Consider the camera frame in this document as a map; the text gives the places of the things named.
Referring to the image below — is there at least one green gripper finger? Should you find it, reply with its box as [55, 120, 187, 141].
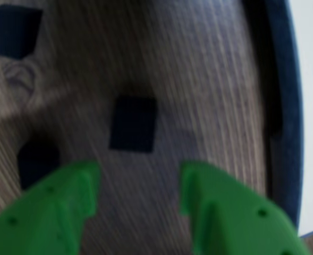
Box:
[179, 160, 313, 255]
[0, 159, 101, 255]

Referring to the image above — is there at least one black cube stone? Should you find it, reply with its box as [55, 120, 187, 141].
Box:
[16, 140, 61, 191]
[108, 96, 158, 154]
[0, 4, 43, 61]

